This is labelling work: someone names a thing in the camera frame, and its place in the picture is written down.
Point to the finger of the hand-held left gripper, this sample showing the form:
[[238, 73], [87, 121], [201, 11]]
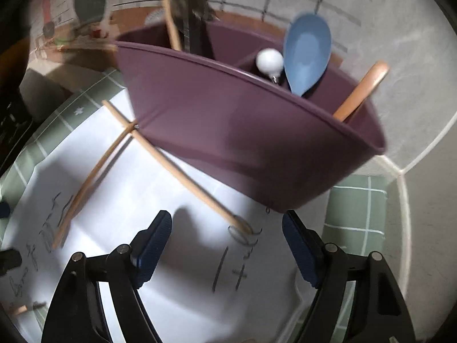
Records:
[[3, 210], [9, 260]]

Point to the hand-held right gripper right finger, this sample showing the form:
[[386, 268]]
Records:
[[300, 250]]

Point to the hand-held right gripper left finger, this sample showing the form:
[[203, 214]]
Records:
[[153, 250]]

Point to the wooden chopstick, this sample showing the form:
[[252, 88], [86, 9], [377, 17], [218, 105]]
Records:
[[169, 14], [92, 178], [21, 308], [178, 175]]

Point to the purple utensil holder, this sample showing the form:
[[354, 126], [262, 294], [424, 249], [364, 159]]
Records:
[[232, 132]]

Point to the orange wooden spoon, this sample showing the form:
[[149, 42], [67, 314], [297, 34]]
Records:
[[360, 93]]

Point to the blue plastic spoon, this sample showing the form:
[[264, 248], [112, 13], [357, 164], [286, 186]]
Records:
[[307, 50]]

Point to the white paper sheet with writing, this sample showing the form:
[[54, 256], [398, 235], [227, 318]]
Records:
[[178, 257]]

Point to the green grid mat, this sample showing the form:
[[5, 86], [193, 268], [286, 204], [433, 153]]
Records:
[[357, 203]]

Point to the brown cardboard box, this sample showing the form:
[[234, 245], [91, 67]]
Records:
[[135, 19]]

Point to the clear plastic protractor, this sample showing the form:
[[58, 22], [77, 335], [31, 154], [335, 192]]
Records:
[[155, 17]]

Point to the white round-head spoon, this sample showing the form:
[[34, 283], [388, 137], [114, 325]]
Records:
[[269, 60]]

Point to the cartoon wall poster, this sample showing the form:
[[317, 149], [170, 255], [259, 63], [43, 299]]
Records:
[[89, 3]]

